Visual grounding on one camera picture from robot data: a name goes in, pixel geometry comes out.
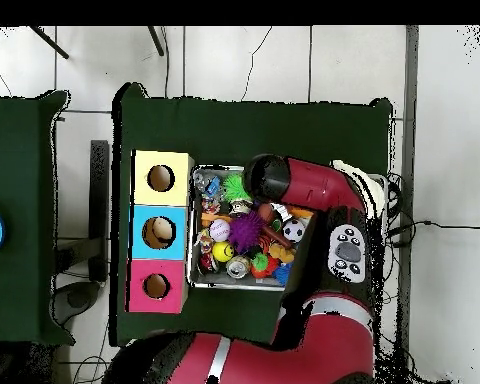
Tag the small soccer ball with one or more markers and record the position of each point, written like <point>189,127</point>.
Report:
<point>294,231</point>

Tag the green spiky ball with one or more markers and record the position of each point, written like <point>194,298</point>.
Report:
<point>235,189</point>

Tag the black tripod leg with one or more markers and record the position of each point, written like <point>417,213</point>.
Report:
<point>156,40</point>
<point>48,42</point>

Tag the cream knitted cloth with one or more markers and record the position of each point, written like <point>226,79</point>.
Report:
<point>342,168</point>

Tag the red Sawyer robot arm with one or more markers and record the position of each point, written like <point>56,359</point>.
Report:
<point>304,180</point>

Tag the clear shallow bin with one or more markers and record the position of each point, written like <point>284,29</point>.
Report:
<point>224,283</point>

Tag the crushed plastic water bottle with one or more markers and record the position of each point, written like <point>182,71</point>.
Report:
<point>204,184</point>

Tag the green covered side table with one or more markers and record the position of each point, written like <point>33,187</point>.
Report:
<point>16,200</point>

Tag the large blue spiky ball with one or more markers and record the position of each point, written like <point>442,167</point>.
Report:
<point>282,274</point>

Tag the orange plastic grid block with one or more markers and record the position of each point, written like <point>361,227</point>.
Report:
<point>301,212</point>

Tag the purple spiky ball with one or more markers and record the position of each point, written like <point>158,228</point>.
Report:
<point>246,232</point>

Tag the dark green table cloth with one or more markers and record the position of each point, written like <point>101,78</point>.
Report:
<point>248,128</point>

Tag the white baseball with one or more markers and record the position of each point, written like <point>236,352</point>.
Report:
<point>219,230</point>

